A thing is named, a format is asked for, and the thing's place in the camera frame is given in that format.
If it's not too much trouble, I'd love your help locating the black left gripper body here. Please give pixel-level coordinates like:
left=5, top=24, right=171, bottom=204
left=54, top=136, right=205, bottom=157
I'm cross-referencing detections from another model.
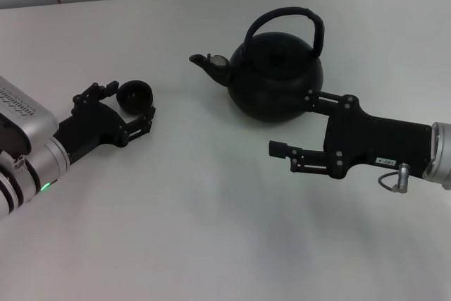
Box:
left=52, top=99, right=125, bottom=166

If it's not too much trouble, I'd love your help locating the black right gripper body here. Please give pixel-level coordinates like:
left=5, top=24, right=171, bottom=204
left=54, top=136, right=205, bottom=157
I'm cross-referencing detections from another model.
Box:
left=323, top=94, right=433, bottom=179

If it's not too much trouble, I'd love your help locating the small black teacup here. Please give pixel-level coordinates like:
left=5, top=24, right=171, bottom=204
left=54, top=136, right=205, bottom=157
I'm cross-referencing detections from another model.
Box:
left=116, top=80, right=154, bottom=116

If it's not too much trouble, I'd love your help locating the black round teapot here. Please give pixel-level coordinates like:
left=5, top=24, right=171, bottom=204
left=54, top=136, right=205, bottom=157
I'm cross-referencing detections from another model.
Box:
left=188, top=7, right=324, bottom=123

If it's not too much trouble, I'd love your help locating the right gripper cable with plug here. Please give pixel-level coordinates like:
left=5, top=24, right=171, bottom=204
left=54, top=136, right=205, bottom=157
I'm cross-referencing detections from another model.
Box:
left=378, top=161, right=413, bottom=195

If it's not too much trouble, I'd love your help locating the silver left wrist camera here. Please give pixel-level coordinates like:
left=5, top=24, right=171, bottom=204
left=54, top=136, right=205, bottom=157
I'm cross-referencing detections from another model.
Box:
left=0, top=75, right=59, bottom=157

